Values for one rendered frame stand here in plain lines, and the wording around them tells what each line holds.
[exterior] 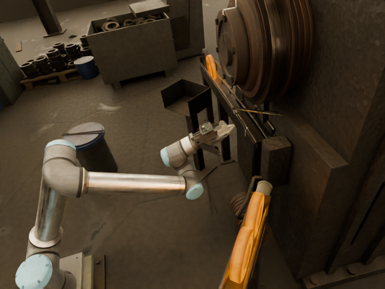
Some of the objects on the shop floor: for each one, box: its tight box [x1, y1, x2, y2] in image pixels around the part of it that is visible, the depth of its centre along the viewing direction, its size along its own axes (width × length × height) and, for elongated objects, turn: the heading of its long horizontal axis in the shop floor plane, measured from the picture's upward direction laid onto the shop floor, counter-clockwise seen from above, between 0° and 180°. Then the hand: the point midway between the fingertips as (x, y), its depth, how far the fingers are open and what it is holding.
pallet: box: [19, 34, 100, 92], centre depth 405 cm, size 120×81×44 cm
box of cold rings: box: [85, 12, 178, 91], centre depth 350 cm, size 103×83×79 cm
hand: (232, 127), depth 118 cm, fingers closed
